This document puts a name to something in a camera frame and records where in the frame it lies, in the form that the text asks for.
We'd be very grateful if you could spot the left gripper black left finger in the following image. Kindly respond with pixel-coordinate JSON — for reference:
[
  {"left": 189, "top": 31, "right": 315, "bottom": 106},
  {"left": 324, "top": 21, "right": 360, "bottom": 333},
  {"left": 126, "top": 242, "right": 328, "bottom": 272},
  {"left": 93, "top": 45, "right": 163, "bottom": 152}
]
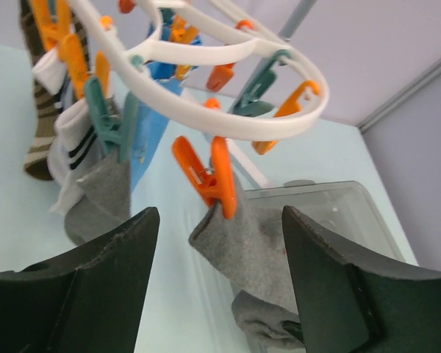
[{"left": 0, "top": 207, "right": 160, "bottom": 352}]

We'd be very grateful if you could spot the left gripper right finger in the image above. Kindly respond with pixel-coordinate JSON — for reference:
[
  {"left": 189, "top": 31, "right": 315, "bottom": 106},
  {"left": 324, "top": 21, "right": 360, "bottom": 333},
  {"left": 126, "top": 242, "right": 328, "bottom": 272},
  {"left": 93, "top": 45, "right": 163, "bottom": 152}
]
[{"left": 282, "top": 206, "right": 441, "bottom": 352}]

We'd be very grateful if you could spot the grey sock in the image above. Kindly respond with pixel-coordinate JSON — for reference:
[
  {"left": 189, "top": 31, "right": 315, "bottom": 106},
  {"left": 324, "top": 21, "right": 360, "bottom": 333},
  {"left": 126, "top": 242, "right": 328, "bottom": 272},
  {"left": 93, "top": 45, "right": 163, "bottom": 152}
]
[
  {"left": 188, "top": 180, "right": 304, "bottom": 350},
  {"left": 64, "top": 151, "right": 131, "bottom": 246}
]

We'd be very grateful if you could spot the white black striped sock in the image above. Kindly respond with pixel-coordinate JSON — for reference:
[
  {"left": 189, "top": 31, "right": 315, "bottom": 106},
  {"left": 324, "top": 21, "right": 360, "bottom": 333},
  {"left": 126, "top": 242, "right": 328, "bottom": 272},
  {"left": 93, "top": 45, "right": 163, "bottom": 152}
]
[{"left": 47, "top": 99, "right": 94, "bottom": 215}]

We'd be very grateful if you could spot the white round clip hanger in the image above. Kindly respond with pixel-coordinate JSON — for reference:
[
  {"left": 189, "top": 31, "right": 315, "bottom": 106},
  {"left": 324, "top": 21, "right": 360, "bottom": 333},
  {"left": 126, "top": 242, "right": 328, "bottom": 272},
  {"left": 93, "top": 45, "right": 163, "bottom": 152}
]
[{"left": 69, "top": 1, "right": 330, "bottom": 140}]

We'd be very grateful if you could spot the grey plastic bin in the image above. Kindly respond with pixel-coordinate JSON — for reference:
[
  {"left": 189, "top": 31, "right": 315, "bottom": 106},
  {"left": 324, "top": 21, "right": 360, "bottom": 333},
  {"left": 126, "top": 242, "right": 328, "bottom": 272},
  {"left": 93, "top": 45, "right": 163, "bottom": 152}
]
[{"left": 245, "top": 180, "right": 405, "bottom": 262}]

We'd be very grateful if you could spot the brown sock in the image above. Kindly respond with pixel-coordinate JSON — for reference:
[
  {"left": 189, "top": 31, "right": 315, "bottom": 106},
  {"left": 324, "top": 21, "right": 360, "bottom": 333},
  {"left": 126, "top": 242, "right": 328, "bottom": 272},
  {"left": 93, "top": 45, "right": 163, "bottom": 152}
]
[{"left": 19, "top": 1, "right": 68, "bottom": 181}]

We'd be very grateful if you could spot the orange clothes peg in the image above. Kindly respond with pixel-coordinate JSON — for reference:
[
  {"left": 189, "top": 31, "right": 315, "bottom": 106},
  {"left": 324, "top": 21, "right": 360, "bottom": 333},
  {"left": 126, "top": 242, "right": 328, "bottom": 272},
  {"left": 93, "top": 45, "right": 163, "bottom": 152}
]
[{"left": 172, "top": 136, "right": 237, "bottom": 219}]

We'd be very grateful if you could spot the teal clothes peg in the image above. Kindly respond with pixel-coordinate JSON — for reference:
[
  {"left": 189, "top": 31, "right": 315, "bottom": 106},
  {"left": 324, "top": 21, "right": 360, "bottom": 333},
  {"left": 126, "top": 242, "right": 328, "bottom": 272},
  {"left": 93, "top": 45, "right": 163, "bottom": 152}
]
[{"left": 84, "top": 76, "right": 139, "bottom": 163}]

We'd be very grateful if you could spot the blue patterned sock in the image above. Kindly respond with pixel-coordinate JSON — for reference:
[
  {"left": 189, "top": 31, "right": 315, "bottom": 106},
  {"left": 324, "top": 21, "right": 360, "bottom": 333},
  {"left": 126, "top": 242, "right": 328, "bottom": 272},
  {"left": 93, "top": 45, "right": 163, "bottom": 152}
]
[{"left": 126, "top": 21, "right": 203, "bottom": 192}]

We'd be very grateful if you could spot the yellow clothes peg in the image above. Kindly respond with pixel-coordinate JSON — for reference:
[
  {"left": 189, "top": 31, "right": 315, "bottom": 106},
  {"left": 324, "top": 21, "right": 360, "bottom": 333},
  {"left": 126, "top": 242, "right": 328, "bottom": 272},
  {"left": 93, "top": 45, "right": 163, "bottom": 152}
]
[{"left": 59, "top": 33, "right": 91, "bottom": 99}]

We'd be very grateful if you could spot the white silver clothes rack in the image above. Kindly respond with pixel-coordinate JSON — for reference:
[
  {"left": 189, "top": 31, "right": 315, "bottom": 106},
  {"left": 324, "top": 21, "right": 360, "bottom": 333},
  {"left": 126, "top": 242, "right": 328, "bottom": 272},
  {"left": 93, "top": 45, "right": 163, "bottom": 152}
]
[{"left": 201, "top": 0, "right": 320, "bottom": 188}]

